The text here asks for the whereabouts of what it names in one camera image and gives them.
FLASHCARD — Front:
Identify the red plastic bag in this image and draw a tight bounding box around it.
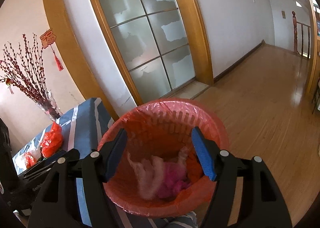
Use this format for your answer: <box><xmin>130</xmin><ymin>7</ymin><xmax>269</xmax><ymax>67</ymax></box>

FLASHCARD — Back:
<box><xmin>40</xmin><ymin>122</ymin><xmax>63</xmax><ymax>158</ymax></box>

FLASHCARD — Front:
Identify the pink white trash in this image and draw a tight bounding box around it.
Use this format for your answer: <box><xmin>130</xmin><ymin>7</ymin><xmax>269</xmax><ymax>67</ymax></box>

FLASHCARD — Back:
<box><xmin>127</xmin><ymin>147</ymin><xmax>203</xmax><ymax>200</ymax></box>

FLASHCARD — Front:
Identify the red trash basket with liner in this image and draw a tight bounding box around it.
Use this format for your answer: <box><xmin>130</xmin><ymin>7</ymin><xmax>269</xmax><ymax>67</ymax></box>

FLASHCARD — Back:
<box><xmin>98</xmin><ymin>98</ymin><xmax>229</xmax><ymax>218</ymax></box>

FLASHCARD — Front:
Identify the glass vase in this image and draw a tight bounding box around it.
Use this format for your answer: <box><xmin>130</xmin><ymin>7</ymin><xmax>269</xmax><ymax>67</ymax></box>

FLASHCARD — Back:
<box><xmin>36</xmin><ymin>91</ymin><xmax>62</xmax><ymax>121</ymax></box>

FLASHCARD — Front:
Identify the red fu knot ornament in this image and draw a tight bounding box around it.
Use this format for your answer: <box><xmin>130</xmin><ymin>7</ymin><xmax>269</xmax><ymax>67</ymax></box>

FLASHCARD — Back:
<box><xmin>40</xmin><ymin>28</ymin><xmax>64</xmax><ymax>71</ymax></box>

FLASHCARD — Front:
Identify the wooden stair railing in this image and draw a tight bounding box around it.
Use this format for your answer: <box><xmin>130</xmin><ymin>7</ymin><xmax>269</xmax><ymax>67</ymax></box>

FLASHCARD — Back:
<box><xmin>292</xmin><ymin>11</ymin><xmax>311</xmax><ymax>59</ymax></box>

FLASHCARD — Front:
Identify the frosted glass sliding door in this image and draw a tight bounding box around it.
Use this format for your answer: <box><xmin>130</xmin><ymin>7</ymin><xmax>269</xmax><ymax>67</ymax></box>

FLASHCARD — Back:
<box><xmin>90</xmin><ymin>0</ymin><xmax>214</xmax><ymax>105</ymax></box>

